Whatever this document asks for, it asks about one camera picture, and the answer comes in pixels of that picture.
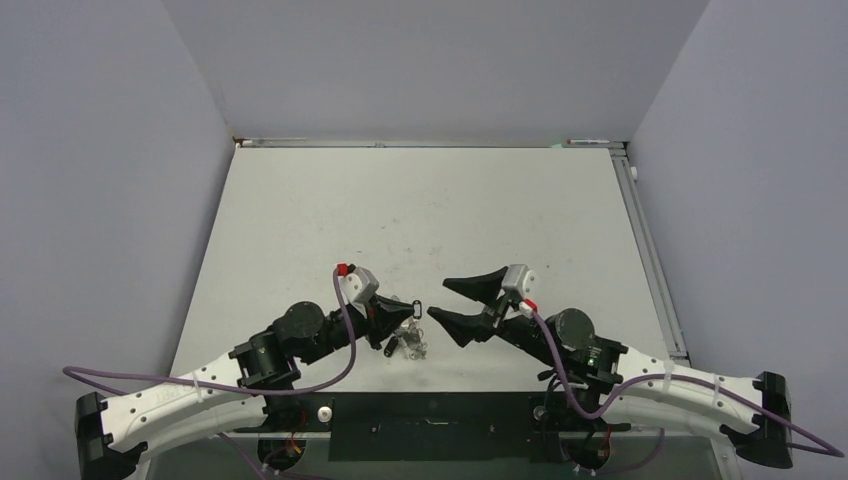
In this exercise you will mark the keys with black tags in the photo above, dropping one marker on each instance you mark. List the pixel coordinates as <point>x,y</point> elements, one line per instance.
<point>392,346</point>

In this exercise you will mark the aluminium rail frame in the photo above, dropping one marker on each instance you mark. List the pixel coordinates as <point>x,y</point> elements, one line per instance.
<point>626,175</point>

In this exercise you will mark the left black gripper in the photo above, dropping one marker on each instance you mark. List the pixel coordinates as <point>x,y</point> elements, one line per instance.
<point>386,314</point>

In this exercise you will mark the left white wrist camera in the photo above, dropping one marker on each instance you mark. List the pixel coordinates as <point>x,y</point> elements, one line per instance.
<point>358,285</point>

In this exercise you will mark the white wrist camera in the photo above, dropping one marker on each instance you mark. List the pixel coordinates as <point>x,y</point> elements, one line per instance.
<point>358,285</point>
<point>519,285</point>

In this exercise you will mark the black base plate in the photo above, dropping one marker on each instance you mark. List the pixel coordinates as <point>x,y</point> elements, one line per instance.
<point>432,427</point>

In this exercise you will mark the red white marker pen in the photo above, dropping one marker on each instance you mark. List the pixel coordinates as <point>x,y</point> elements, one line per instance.
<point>588,142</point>

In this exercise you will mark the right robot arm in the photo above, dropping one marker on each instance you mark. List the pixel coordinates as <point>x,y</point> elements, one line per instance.
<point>599,382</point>

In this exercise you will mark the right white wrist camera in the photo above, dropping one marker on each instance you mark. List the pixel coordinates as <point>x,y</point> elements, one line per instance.
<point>519,285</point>

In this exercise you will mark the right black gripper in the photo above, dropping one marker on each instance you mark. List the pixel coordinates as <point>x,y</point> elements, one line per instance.
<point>464,326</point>

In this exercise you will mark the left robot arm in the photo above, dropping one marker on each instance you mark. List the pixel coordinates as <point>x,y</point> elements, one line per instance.
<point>250,387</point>

